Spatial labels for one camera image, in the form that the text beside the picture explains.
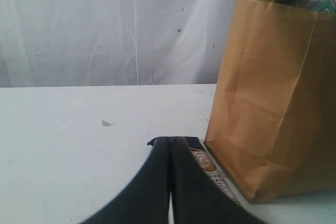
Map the dark noodle packet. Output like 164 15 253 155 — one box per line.
163 136 243 215

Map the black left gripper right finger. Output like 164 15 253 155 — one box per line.
169 137 262 223

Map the white backdrop curtain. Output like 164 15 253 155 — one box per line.
1 0 236 88

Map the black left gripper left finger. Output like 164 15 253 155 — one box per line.
83 137 171 223

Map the large brown paper bag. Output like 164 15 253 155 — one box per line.
205 0 335 202

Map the white paper scrap on table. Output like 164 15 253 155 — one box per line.
101 120 115 127

